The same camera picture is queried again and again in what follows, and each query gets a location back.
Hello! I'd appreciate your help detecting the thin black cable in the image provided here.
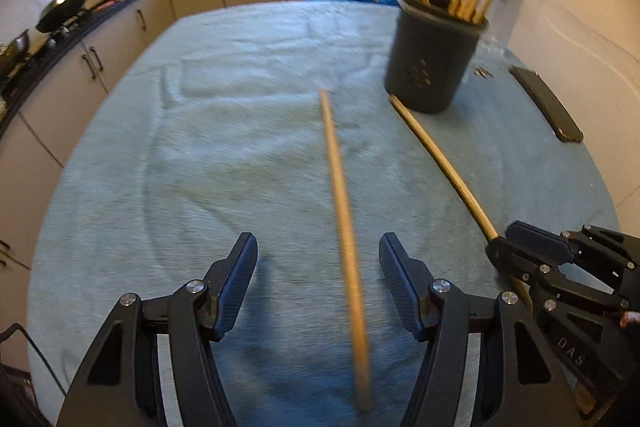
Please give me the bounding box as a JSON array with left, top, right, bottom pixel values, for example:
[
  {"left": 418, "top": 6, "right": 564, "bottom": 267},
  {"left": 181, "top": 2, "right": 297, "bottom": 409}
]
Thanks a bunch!
[{"left": 0, "top": 323, "right": 68, "bottom": 408}]

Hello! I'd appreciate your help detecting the dark grey utensil holder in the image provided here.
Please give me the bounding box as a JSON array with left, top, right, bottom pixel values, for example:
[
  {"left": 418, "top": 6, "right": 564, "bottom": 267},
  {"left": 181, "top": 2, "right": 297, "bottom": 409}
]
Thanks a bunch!
[{"left": 384, "top": 0, "right": 490, "bottom": 114}]

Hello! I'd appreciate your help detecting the grey-blue tablecloth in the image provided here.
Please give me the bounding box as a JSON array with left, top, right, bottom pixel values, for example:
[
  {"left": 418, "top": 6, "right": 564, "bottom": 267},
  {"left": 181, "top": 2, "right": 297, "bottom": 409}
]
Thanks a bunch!
[{"left": 27, "top": 0, "right": 621, "bottom": 427}]

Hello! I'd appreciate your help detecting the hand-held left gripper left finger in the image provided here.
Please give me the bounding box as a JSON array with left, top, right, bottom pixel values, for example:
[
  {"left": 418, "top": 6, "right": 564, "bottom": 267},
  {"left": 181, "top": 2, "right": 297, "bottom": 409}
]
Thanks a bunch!
[{"left": 56, "top": 232, "right": 259, "bottom": 427}]

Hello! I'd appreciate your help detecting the smartphone in amber case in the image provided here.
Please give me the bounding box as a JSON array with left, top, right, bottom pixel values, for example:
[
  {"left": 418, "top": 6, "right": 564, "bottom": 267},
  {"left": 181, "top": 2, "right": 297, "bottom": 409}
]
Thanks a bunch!
[{"left": 509, "top": 66, "right": 585, "bottom": 144}]

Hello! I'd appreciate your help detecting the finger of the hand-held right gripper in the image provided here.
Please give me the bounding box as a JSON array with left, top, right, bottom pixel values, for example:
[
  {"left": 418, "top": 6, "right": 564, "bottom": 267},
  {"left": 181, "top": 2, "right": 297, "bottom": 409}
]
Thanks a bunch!
[
  {"left": 486, "top": 238, "right": 628, "bottom": 314},
  {"left": 506, "top": 221, "right": 640, "bottom": 280}
]

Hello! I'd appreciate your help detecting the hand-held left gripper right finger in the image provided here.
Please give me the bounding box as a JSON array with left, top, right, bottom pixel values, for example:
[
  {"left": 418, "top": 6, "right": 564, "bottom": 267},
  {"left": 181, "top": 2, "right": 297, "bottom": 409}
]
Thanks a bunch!
[{"left": 378, "top": 232, "right": 583, "bottom": 427}]

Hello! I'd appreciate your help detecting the black gas stove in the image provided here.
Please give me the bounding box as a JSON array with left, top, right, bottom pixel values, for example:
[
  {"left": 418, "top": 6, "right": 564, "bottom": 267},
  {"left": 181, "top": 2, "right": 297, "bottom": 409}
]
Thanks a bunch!
[{"left": 0, "top": 22, "right": 86, "bottom": 72}]

